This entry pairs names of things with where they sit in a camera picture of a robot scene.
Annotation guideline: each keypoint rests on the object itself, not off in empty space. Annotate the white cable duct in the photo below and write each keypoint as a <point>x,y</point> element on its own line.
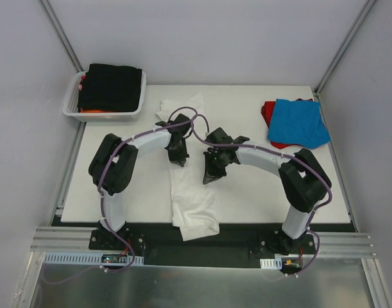
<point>92,259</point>
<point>271,264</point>

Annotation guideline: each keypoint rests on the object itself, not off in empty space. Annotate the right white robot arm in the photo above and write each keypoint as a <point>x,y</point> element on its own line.
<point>304,181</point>

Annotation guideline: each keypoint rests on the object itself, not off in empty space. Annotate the white plastic basket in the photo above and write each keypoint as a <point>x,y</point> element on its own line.
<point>70,104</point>

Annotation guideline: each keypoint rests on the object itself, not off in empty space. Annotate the pink t shirt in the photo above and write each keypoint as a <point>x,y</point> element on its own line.
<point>80,85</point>

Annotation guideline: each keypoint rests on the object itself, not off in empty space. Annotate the blue t shirt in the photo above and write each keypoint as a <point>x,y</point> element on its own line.
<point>298,125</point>

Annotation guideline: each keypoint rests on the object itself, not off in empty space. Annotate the red t shirt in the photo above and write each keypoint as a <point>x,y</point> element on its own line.
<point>267,110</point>

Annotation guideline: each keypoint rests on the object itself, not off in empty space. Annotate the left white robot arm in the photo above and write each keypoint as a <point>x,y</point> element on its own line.
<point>113,164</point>

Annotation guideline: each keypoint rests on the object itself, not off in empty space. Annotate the aluminium rail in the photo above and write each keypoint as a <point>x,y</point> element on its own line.
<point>76,239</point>

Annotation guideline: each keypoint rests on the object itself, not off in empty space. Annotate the left white cable duct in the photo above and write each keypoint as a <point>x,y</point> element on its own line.
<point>92,259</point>

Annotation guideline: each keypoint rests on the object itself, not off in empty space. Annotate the right white cable duct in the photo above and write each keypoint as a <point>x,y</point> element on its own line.
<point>271,264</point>

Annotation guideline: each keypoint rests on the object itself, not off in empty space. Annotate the white t shirt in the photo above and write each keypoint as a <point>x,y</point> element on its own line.
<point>194,205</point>

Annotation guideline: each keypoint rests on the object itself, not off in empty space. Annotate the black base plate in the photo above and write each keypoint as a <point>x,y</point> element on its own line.
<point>161,244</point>

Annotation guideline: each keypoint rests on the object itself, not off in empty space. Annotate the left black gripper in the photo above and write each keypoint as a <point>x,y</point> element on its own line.
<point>177,151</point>

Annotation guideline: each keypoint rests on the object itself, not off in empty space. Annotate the black t shirt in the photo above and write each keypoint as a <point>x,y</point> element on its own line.
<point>110,88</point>

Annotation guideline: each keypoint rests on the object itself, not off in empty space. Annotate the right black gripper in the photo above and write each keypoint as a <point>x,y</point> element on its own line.
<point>215,162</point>

